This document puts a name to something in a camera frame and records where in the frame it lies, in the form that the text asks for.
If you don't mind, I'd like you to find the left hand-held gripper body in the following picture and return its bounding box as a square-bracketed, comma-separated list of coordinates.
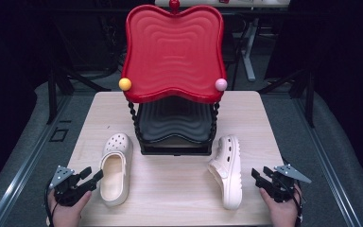
[48, 166, 93, 208]

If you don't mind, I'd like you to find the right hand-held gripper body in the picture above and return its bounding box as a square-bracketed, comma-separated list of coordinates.
[264, 164, 312, 203]

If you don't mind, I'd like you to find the pale pink clog shoe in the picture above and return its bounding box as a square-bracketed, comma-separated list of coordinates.
[207, 134, 243, 211]

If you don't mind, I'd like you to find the beige clog shoe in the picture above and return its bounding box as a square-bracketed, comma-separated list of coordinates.
[98, 132, 134, 208]

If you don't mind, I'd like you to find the red and black shoe rack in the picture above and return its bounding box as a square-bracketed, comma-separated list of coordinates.
[118, 0, 229, 156]

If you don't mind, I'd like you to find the person's left hand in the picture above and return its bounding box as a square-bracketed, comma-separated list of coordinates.
[46, 189, 93, 227]

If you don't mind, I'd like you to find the person's right hand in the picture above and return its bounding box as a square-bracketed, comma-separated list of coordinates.
[258, 185, 303, 227]

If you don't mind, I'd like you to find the black metal stand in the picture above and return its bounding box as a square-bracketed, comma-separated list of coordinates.
[258, 67, 317, 129]
[45, 62, 112, 126]

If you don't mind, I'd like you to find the dark curtain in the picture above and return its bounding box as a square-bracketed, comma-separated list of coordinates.
[0, 0, 56, 193]
[310, 0, 363, 193]

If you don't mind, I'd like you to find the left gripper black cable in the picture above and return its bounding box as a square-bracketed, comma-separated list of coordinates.
[43, 180, 60, 227]

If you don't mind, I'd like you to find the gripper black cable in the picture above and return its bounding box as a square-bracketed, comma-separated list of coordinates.
[43, 180, 60, 227]
[293, 183, 304, 227]

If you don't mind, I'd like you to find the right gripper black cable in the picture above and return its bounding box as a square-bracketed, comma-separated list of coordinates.
[293, 183, 304, 227]

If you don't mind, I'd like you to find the grey metal floor rail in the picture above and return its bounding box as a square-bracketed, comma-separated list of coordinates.
[291, 94, 363, 227]
[0, 94, 74, 227]

